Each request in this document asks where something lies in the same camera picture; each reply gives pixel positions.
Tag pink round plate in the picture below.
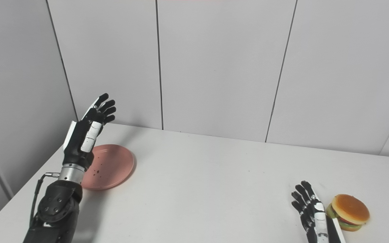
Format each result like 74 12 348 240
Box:
81 144 136 191

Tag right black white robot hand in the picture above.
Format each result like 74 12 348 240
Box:
291 181 347 243

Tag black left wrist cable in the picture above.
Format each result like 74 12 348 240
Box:
29 172 60 230

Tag toy hamburger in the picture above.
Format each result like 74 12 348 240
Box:
326 194 371 232

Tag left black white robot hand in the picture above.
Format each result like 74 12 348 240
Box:
62 93 116 171

